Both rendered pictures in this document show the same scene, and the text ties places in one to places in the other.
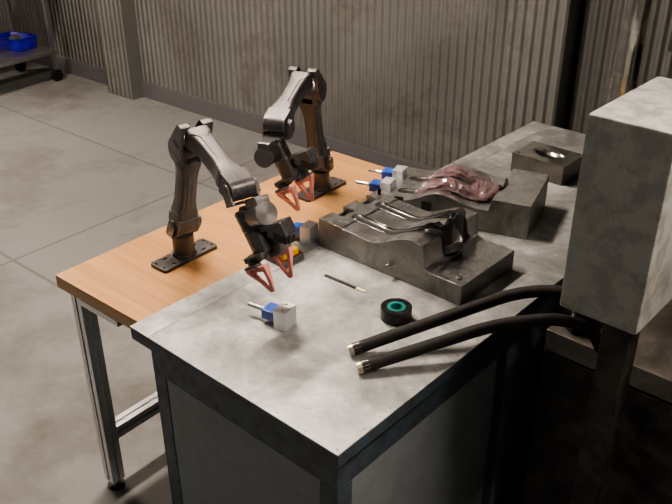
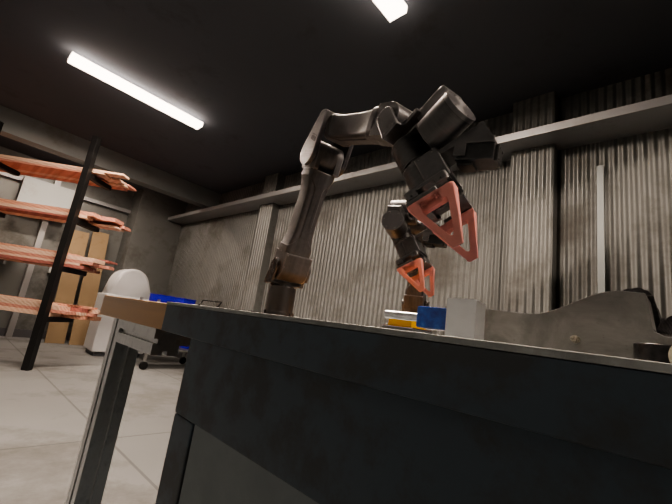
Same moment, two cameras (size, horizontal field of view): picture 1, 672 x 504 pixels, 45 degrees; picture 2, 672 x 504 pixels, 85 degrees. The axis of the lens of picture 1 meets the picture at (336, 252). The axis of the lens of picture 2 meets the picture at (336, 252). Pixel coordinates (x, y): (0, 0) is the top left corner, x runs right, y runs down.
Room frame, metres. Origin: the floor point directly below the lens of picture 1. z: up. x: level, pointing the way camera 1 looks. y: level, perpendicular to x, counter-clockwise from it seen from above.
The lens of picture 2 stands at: (1.22, 0.27, 0.79)
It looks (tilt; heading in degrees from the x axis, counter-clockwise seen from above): 12 degrees up; 4
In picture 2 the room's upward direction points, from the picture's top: 8 degrees clockwise
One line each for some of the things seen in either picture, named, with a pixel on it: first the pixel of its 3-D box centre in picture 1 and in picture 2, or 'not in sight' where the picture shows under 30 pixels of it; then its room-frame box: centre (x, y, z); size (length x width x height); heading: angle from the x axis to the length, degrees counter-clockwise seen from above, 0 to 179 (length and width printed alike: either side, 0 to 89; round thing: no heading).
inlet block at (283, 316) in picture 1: (269, 311); (429, 318); (1.72, 0.17, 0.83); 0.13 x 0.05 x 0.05; 58
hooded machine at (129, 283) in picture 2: not in sight; (124, 311); (6.56, 3.59, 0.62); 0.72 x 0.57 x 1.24; 141
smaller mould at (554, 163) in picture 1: (547, 162); not in sight; (2.66, -0.75, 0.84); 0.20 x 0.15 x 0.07; 48
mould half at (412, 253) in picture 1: (414, 236); (579, 330); (2.05, -0.22, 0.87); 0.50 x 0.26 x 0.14; 48
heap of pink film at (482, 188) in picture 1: (459, 180); not in sight; (2.37, -0.39, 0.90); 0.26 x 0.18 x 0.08; 65
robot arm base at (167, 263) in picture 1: (183, 244); (280, 302); (2.06, 0.44, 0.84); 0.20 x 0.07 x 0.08; 140
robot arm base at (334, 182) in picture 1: (320, 179); not in sight; (2.52, 0.05, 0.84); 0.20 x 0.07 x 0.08; 140
